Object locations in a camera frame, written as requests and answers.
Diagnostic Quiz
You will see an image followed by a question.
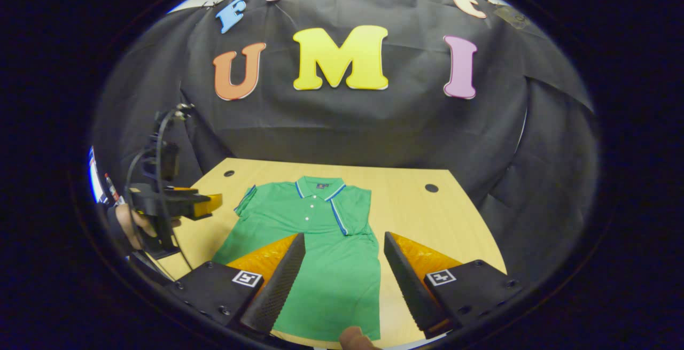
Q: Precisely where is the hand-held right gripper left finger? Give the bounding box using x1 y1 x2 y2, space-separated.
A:
170 232 306 336

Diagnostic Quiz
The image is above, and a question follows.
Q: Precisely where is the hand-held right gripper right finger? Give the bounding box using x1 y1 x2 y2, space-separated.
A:
383 231 524 340

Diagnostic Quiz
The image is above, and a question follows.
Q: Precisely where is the green polo T-shirt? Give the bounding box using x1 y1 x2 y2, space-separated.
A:
213 175 383 341

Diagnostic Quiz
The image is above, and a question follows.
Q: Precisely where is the black backdrop cloth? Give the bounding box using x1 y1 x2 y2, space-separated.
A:
91 0 602 286

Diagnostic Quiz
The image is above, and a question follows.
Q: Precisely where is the black cable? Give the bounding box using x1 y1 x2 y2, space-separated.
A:
124 105 194 271

